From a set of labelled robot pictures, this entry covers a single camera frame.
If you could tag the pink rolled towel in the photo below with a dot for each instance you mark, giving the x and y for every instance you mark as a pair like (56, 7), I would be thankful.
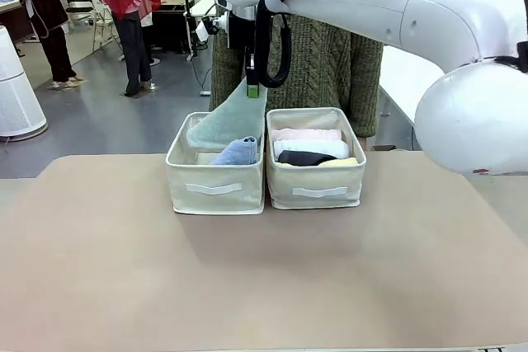
(305, 134)

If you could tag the white cylindrical air purifier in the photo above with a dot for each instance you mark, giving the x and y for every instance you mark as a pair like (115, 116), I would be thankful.
(16, 92)

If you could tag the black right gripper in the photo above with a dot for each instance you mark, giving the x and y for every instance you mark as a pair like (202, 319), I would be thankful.
(241, 34)

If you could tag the dark background desk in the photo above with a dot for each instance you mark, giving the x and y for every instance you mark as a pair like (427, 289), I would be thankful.
(169, 18)

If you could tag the person in olive knit sweater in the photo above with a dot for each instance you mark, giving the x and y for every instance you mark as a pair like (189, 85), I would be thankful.
(321, 71)

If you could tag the white rectangular table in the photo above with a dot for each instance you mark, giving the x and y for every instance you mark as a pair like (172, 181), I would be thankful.
(396, 76)

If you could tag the lavender blue towel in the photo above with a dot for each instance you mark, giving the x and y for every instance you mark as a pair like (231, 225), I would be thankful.
(237, 152)

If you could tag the grey-green cone towel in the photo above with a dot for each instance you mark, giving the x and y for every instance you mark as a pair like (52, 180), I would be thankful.
(231, 121)

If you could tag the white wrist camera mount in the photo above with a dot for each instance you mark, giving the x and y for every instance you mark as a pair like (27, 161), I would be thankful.
(206, 28)

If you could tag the black mesh office chair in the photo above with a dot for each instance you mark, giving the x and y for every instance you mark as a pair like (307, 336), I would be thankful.
(78, 1)

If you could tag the yellow towel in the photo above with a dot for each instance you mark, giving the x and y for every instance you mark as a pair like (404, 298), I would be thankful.
(338, 162)

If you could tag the white towel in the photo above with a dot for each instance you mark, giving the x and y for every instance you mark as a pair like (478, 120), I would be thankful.
(309, 146)

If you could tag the cream fabric basket with towels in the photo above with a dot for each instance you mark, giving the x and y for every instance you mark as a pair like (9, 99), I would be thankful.
(317, 191)

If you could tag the white power strip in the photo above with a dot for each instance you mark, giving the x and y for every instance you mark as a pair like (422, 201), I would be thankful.
(205, 93)

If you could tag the metal folding chair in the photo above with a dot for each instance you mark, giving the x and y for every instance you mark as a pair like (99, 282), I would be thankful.
(105, 30)

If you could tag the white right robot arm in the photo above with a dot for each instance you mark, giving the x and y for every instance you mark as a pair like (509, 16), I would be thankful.
(453, 6)

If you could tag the cream fabric storage basket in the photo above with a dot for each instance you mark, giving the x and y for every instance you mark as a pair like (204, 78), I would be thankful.
(214, 191)

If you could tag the dark grey towel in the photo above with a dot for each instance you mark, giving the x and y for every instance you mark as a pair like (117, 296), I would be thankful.
(305, 158)

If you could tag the person in black skirt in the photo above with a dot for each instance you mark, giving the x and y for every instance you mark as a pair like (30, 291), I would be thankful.
(45, 6)

